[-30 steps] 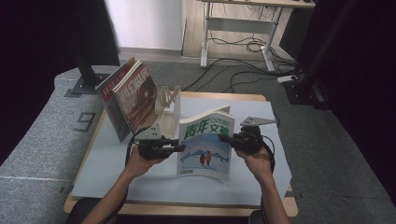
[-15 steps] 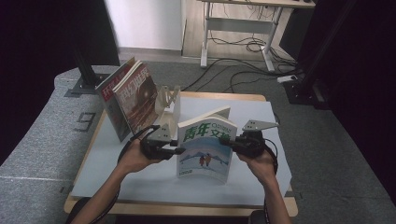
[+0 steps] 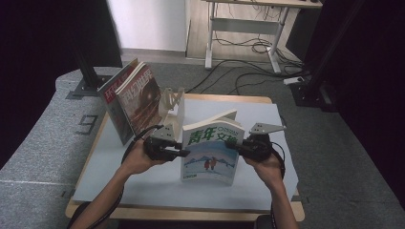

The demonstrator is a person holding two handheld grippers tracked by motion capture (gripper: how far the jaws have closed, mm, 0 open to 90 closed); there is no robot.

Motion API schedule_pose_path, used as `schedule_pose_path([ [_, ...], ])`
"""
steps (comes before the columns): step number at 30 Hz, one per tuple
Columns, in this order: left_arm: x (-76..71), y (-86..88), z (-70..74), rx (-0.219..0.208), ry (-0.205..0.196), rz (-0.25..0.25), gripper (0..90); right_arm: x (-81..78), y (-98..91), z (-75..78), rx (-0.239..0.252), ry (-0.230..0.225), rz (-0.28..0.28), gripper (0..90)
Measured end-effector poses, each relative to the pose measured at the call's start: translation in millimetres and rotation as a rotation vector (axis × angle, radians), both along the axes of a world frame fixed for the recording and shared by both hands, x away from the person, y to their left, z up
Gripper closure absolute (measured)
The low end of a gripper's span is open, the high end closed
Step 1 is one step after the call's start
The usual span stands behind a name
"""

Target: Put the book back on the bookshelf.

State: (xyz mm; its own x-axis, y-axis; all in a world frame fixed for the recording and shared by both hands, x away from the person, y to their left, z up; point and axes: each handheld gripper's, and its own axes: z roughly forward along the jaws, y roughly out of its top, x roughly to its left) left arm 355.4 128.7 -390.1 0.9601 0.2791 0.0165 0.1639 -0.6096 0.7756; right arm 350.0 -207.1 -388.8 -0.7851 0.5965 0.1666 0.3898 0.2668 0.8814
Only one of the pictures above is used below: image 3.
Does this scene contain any green-title snow scene magazine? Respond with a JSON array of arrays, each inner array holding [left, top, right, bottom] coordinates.
[[180, 108, 246, 186]]

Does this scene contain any black curtain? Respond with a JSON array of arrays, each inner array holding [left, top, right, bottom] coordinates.
[[286, 0, 405, 208], [0, 0, 123, 170]]

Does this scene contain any hand-held gripper cable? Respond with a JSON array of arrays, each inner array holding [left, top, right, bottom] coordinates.
[[268, 141, 287, 229], [66, 124, 165, 229]]

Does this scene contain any person's right hand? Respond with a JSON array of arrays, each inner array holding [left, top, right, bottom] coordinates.
[[243, 152, 285, 191]]

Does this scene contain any white power strip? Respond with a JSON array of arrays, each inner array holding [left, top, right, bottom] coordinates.
[[283, 75, 306, 86]]

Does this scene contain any metal desk frame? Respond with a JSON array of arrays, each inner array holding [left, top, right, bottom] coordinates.
[[203, 0, 324, 74]]

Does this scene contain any coiled black cable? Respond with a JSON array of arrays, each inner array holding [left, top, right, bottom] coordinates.
[[213, 37, 304, 55]]

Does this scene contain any dark illustrated magazine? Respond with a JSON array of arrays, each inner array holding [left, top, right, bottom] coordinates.
[[114, 61, 163, 137]]

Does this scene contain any left hand-held gripper cable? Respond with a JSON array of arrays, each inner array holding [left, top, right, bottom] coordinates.
[[66, 124, 165, 229]]

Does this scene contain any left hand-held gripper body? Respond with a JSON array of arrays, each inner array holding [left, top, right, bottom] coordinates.
[[142, 123, 180, 161]]

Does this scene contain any red-title portrait magazine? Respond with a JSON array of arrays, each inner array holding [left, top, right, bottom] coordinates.
[[96, 57, 139, 146]]

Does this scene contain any black floor cable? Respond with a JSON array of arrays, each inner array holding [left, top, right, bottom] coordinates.
[[234, 72, 289, 95], [185, 58, 304, 94]]

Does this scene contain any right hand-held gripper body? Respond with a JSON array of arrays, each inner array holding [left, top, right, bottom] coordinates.
[[243, 122, 287, 161]]

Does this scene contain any black metal stand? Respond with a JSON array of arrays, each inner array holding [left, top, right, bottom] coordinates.
[[65, 44, 117, 100], [288, 0, 367, 113]]

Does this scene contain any person's left hand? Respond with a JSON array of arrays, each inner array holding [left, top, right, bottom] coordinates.
[[122, 139, 166, 176]]

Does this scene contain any right hand-held gripper cable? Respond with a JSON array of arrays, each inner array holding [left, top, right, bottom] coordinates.
[[268, 141, 287, 229]]

